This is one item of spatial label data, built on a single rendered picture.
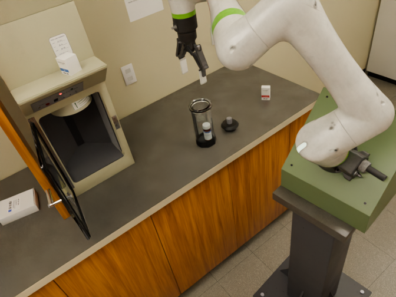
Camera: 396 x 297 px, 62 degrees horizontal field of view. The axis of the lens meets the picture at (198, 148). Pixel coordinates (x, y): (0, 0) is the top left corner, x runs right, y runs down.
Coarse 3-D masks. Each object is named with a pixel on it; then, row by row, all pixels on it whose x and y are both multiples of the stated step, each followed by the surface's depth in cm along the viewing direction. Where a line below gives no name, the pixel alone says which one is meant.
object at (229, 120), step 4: (224, 120) 171; (228, 120) 167; (232, 120) 170; (224, 124) 169; (228, 124) 168; (232, 124) 168; (236, 124) 168; (224, 128) 168; (228, 128) 167; (232, 128) 167
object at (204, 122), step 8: (192, 104) 154; (200, 104) 157; (208, 104) 154; (208, 112) 151; (200, 120) 152; (208, 120) 153; (200, 128) 155; (208, 128) 156; (200, 136) 159; (208, 136) 159
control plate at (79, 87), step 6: (78, 84) 118; (66, 90) 116; (72, 90) 120; (78, 90) 123; (54, 96) 115; (60, 96) 118; (66, 96) 121; (36, 102) 111; (42, 102) 114; (48, 102) 117; (54, 102) 120; (36, 108) 116
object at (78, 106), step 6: (90, 96) 140; (78, 102) 133; (84, 102) 135; (90, 102) 137; (60, 108) 131; (66, 108) 131; (72, 108) 132; (78, 108) 133; (54, 114) 134; (60, 114) 132; (66, 114) 132
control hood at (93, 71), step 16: (80, 64) 121; (96, 64) 119; (48, 80) 114; (64, 80) 113; (80, 80) 115; (96, 80) 124; (16, 96) 109; (32, 96) 108; (48, 96) 112; (32, 112) 117
